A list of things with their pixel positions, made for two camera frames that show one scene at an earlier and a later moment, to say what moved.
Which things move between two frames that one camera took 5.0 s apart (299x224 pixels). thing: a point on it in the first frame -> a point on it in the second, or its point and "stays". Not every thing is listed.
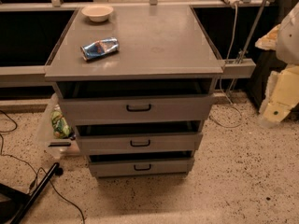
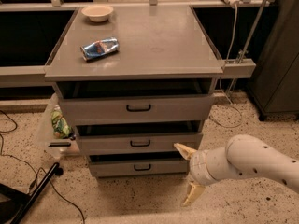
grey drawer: x=98 y=144 stays
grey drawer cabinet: x=137 y=82 stays
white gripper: x=289 y=42 -> x=198 y=166
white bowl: x=97 y=13 stays
